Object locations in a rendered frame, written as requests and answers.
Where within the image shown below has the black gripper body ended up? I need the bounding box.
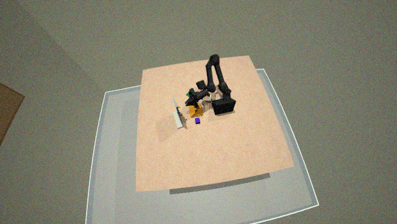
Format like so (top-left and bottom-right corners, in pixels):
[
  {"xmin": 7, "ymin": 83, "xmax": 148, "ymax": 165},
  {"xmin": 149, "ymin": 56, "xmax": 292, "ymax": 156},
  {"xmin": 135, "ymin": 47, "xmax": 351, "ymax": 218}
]
[{"xmin": 190, "ymin": 90, "xmax": 203, "ymax": 108}]

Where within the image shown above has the orange square marked area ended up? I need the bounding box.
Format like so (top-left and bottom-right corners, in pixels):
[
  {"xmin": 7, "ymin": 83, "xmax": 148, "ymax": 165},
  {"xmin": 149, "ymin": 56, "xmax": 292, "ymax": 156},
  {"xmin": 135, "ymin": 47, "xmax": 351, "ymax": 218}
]
[{"xmin": 189, "ymin": 104, "xmax": 203, "ymax": 117}]

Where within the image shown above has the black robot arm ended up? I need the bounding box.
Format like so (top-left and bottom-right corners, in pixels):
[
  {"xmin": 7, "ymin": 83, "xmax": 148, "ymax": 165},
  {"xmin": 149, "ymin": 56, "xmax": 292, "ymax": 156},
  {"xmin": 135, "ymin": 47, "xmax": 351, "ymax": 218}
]
[{"xmin": 196, "ymin": 54, "xmax": 231, "ymax": 101}]

